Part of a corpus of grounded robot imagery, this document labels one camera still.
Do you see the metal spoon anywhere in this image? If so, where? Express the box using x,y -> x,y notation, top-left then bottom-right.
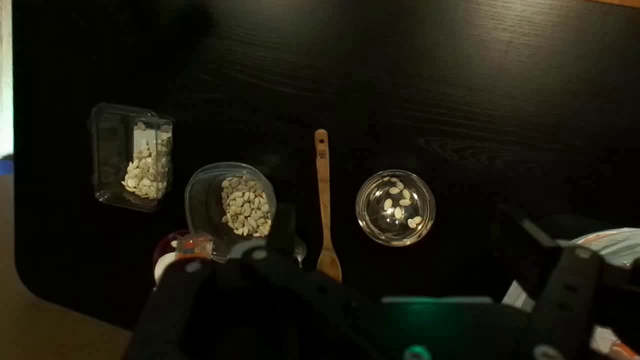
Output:
293,236 -> 308,268

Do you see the wooden spoon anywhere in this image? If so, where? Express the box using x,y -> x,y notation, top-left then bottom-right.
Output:
315,128 -> 342,283

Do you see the red bowl with wrapper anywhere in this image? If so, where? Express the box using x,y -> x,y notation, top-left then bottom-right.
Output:
153,230 -> 214,283

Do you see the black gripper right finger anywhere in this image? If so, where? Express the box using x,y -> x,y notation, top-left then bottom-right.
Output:
526,248 -> 604,360

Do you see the clear round plastic bowl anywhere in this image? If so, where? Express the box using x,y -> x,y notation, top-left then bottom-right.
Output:
184,163 -> 276,261

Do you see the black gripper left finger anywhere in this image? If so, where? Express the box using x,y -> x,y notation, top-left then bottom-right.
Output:
124,259 -> 230,360

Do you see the small round glass bowl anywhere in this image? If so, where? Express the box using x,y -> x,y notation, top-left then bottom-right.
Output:
354,169 -> 436,248

